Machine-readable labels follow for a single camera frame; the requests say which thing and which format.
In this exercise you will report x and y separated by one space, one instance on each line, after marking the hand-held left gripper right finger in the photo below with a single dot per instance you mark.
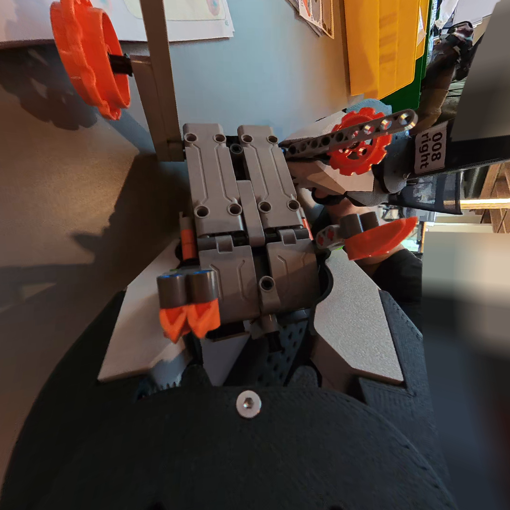
358 326

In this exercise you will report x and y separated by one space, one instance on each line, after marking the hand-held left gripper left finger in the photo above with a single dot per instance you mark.
131 338

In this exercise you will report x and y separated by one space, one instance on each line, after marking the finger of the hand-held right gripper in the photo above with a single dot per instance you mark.
318 175
322 126

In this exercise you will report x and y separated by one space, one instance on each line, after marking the grey orange building-block robot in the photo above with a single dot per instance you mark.
239 279

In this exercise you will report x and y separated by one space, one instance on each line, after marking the person's right hand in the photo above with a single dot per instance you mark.
347 208

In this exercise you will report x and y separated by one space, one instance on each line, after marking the green plastic board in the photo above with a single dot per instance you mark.
410 91

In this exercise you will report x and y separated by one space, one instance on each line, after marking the yellow plastic bin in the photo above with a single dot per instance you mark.
378 47

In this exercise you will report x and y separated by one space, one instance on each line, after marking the small printed booklet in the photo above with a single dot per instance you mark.
316 16

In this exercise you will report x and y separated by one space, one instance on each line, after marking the white instruction booklet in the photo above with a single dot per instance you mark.
191 20

